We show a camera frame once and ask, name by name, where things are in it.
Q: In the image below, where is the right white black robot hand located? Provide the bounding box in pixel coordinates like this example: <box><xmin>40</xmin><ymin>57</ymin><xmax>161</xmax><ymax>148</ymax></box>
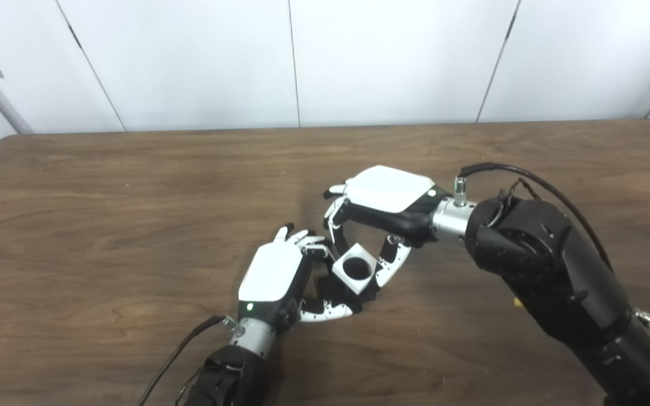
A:
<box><xmin>323</xmin><ymin>165</ymin><xmax>453</xmax><ymax>294</ymax></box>

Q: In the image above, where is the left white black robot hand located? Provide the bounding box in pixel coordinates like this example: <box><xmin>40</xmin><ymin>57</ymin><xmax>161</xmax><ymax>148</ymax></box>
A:
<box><xmin>238</xmin><ymin>224</ymin><xmax>362</xmax><ymax>331</ymax></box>

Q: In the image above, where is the white square piece with hole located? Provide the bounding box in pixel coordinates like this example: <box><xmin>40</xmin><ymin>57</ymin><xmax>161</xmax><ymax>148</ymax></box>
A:
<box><xmin>333</xmin><ymin>242</ymin><xmax>379</xmax><ymax>295</ymax></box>

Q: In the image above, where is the black peg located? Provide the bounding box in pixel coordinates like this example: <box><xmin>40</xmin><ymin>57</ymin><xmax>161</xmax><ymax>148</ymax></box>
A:
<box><xmin>305</xmin><ymin>257</ymin><xmax>374</xmax><ymax>312</ymax></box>

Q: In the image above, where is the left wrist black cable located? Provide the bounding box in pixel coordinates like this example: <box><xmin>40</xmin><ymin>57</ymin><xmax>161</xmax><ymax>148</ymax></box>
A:
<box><xmin>136</xmin><ymin>315</ymin><xmax>227</xmax><ymax>406</ymax></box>

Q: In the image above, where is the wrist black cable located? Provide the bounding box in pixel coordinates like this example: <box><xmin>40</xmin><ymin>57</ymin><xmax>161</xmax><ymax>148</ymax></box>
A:
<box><xmin>136</xmin><ymin>315</ymin><xmax>227</xmax><ymax>406</ymax></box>
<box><xmin>459</xmin><ymin>162</ymin><xmax>613</xmax><ymax>271</ymax></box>

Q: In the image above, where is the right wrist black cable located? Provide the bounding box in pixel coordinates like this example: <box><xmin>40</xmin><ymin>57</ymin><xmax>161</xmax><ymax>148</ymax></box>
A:
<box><xmin>459</xmin><ymin>162</ymin><xmax>613</xmax><ymax>271</ymax></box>

